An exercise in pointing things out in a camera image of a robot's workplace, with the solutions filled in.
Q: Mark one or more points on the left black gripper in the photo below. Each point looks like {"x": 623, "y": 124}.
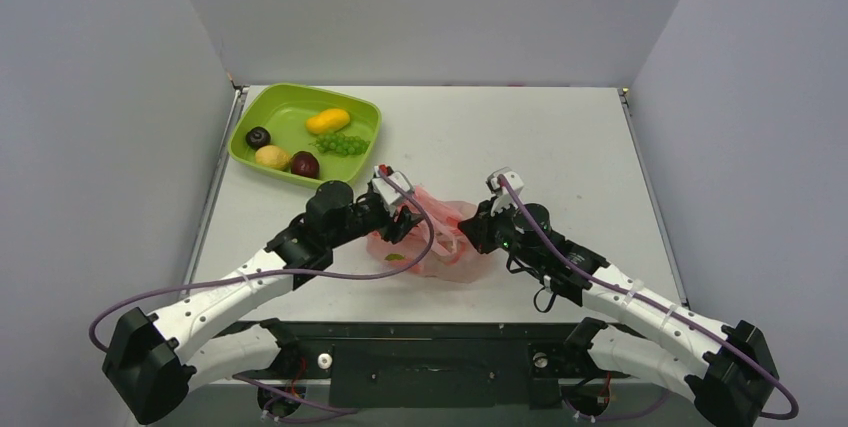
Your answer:
{"x": 391, "y": 230}

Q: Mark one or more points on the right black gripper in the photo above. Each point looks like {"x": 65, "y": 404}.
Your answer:
{"x": 482, "y": 229}

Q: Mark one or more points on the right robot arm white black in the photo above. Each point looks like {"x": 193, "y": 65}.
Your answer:
{"x": 726, "y": 371}

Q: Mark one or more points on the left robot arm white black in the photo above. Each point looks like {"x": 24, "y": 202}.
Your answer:
{"x": 154, "y": 360}

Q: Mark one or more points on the green fake grapes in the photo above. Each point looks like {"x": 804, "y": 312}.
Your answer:
{"x": 341, "y": 144}

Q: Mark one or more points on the dark red fake apple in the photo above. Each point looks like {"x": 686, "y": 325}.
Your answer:
{"x": 305, "y": 164}

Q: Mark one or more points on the yellow fake mango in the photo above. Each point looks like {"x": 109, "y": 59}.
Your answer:
{"x": 328, "y": 121}

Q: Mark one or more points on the yellow fake lemon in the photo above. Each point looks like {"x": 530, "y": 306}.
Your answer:
{"x": 272, "y": 157}

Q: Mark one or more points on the dark fake mangosteen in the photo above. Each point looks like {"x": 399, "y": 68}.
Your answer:
{"x": 258, "y": 137}

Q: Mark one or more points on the green plastic tray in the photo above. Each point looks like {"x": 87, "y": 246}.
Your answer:
{"x": 283, "y": 110}

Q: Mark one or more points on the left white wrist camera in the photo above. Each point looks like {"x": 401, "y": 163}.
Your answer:
{"x": 392, "y": 186}

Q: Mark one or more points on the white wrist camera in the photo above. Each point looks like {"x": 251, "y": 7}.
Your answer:
{"x": 392, "y": 186}
{"x": 505, "y": 185}

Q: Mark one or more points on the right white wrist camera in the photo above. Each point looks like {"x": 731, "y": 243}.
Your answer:
{"x": 505, "y": 185}

